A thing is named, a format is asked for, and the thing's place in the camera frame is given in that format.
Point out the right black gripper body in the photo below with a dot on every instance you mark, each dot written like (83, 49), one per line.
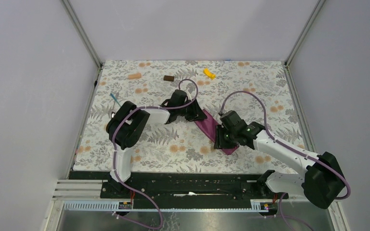
(231, 134)

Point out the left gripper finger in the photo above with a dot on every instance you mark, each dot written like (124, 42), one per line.
(191, 116)
(199, 114)

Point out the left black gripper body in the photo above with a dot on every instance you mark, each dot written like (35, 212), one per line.
(181, 110)

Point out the purple cloth napkin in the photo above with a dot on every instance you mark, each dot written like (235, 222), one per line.
(207, 124)

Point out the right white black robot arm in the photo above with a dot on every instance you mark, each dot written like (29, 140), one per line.
(318, 177)

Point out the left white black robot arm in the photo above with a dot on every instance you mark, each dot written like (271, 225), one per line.
(128, 123)

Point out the brown toy block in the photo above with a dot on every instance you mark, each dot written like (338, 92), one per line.
(169, 78)

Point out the yellow toy piece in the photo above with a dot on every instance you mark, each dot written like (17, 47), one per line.
(209, 74)

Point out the orange toy block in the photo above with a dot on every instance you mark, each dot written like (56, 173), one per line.
(134, 76)

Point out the floral patterned table mat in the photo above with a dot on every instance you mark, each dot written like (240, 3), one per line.
(258, 91)

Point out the right aluminium frame post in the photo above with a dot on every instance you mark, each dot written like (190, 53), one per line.
(315, 12)

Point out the aluminium frame post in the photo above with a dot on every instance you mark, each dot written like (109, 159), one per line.
(315, 12)
(81, 32)

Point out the left aluminium frame post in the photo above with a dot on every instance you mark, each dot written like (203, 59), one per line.
(81, 32)

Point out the white slotted cable duct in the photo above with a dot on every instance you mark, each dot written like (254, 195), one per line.
(127, 206)

